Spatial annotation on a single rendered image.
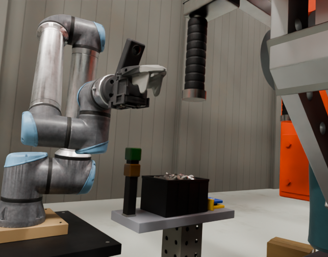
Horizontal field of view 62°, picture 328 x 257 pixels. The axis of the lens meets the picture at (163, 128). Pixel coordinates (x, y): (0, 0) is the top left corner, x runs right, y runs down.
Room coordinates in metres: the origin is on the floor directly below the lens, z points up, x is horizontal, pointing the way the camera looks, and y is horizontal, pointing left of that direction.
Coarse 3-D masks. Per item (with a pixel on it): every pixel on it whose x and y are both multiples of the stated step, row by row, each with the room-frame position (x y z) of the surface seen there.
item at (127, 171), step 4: (124, 164) 0.86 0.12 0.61; (128, 164) 0.84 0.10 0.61; (132, 164) 0.84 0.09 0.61; (136, 164) 0.85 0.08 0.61; (124, 168) 0.86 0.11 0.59; (128, 168) 0.84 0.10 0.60; (132, 168) 0.84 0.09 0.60; (136, 168) 0.84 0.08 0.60; (124, 172) 0.85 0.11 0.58; (128, 172) 0.84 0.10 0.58; (132, 172) 0.84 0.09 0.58; (136, 172) 0.84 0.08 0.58; (128, 176) 0.84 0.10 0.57; (132, 176) 0.84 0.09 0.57; (136, 176) 0.85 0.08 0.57
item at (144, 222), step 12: (120, 216) 0.86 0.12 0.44; (144, 216) 0.86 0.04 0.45; (156, 216) 0.87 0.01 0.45; (180, 216) 0.89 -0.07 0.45; (192, 216) 0.91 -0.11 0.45; (204, 216) 0.94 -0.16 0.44; (216, 216) 0.98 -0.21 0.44; (228, 216) 1.02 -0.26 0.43; (132, 228) 0.81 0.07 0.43; (144, 228) 0.79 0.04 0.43; (156, 228) 0.82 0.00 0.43; (168, 228) 0.85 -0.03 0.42
